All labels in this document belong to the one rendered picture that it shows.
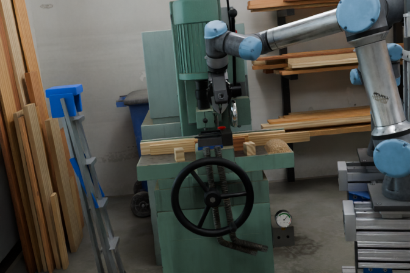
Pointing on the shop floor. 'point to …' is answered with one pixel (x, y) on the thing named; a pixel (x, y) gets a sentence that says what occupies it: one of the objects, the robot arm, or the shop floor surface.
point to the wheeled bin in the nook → (137, 113)
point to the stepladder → (85, 173)
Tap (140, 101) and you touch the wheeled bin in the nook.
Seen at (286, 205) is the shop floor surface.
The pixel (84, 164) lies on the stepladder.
